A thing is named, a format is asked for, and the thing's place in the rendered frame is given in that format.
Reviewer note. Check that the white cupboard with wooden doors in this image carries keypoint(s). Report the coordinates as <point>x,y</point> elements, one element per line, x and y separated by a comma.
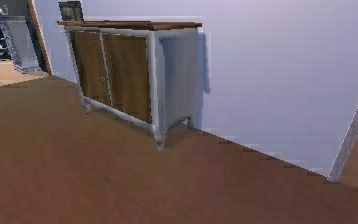
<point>173,76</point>

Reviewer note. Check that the dark framed picture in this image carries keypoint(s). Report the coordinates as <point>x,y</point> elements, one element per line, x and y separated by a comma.
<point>70,11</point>

